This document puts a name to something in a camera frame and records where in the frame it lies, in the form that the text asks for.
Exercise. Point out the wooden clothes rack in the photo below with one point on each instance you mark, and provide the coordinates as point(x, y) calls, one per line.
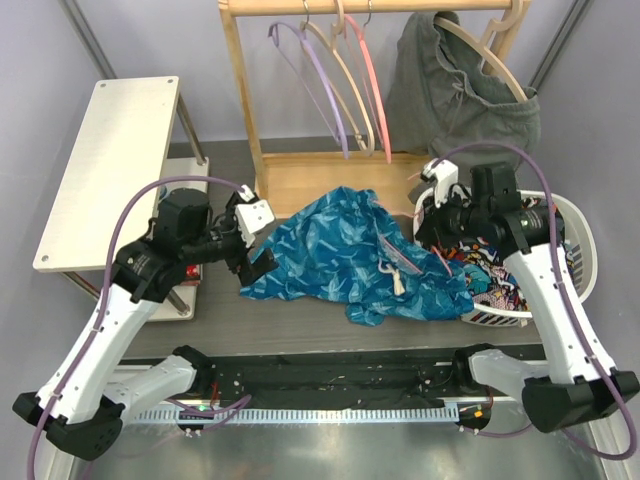
point(292, 180)

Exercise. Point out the pink wire hanger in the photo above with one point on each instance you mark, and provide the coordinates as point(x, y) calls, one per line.
point(414, 216)

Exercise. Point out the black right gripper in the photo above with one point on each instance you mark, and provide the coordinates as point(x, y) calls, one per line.
point(433, 229)

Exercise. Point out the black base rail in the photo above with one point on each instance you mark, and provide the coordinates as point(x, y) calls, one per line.
point(392, 379)

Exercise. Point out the white slotted cable duct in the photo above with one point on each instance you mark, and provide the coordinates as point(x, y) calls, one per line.
point(166, 413)

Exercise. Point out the blue patterned shorts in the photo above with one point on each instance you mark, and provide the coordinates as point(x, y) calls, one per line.
point(332, 250)

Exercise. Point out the red colourful book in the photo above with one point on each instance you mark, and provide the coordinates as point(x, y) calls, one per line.
point(193, 275)

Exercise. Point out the beige wooden hanger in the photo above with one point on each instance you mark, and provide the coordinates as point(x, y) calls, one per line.
point(365, 141)

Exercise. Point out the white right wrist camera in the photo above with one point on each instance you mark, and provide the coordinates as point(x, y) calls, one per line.
point(440, 175)

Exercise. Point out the white two-tier side table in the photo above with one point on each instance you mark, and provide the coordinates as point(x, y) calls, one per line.
point(122, 145)

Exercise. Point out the light wooden hanger with shorts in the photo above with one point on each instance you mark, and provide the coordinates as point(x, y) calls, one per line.
point(494, 28)

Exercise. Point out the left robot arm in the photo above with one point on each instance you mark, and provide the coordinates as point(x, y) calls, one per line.
point(81, 413)

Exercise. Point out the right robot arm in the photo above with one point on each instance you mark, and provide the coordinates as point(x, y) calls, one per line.
point(581, 382)

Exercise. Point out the colourful patterned clothes in basket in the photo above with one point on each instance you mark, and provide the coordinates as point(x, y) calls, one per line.
point(478, 236)

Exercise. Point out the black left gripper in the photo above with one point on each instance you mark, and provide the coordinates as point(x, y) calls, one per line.
point(247, 270)

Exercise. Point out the white laundry basket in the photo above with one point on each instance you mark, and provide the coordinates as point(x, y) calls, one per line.
point(585, 240)

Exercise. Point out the grey shorts on hanger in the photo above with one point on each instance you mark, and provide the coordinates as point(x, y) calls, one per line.
point(440, 98)

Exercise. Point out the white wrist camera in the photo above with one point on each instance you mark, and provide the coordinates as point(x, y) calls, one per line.
point(440, 175)
point(253, 215)

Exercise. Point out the pink plastic hanger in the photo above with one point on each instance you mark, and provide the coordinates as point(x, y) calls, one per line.
point(371, 75)

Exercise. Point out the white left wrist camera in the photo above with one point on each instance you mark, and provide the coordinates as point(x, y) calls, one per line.
point(253, 215)

